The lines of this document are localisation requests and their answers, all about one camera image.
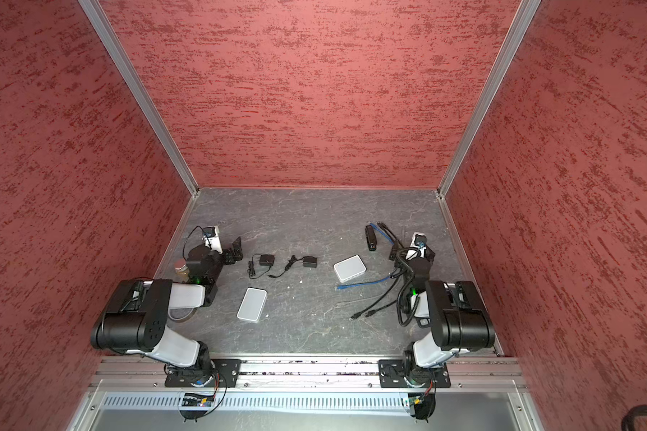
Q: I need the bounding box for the white switch near right arm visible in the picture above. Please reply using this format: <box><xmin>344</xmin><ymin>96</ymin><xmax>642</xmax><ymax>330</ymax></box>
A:
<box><xmin>334</xmin><ymin>255</ymin><xmax>367</xmax><ymax>284</ymax></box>

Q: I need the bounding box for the black stapler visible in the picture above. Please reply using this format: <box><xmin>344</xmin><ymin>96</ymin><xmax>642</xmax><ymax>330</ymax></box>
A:
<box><xmin>365</xmin><ymin>224</ymin><xmax>377</xmax><ymax>251</ymax></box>

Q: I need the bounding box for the black power adapter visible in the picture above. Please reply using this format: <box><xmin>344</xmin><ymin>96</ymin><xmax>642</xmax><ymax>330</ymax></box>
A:
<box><xmin>247</xmin><ymin>253</ymin><xmax>275</xmax><ymax>279</ymax></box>
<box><xmin>270</xmin><ymin>255</ymin><xmax>318</xmax><ymax>278</ymax></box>

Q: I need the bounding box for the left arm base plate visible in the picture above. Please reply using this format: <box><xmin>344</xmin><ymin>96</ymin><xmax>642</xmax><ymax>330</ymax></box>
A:
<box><xmin>165</xmin><ymin>358</ymin><xmax>243</xmax><ymax>390</ymax></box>

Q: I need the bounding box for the spice jar with brown contents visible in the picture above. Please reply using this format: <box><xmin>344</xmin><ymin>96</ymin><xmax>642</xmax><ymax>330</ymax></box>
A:
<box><xmin>174</xmin><ymin>259</ymin><xmax>190</xmax><ymax>283</ymax></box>

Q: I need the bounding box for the blue ethernet cable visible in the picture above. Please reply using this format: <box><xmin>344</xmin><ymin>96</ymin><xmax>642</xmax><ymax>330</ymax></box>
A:
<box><xmin>333</xmin><ymin>223</ymin><xmax>395</xmax><ymax>292</ymax></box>

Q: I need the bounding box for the white switch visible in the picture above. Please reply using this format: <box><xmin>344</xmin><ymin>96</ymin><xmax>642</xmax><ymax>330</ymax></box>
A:
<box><xmin>237</xmin><ymin>287</ymin><xmax>268</xmax><ymax>323</ymax></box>

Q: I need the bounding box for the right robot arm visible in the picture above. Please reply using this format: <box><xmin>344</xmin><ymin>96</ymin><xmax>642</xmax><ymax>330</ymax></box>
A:
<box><xmin>395</xmin><ymin>247</ymin><xmax>496</xmax><ymax>388</ymax></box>

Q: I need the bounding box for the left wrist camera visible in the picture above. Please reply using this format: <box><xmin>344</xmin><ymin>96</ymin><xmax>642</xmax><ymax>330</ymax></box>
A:
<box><xmin>201</xmin><ymin>226</ymin><xmax>223</xmax><ymax>254</ymax></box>

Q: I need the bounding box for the black ethernet cable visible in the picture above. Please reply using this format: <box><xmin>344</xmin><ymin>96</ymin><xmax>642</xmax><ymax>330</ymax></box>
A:
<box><xmin>349</xmin><ymin>222</ymin><xmax>411</xmax><ymax>321</ymax></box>
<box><xmin>363</xmin><ymin>223</ymin><xmax>411</xmax><ymax>319</ymax></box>

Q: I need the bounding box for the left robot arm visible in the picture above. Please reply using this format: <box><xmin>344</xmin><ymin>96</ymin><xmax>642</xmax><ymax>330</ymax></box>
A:
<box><xmin>90</xmin><ymin>238</ymin><xmax>244</xmax><ymax>387</ymax></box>

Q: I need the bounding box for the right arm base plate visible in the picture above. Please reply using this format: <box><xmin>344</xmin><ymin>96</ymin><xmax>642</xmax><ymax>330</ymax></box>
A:
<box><xmin>377</xmin><ymin>359</ymin><xmax>451</xmax><ymax>390</ymax></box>

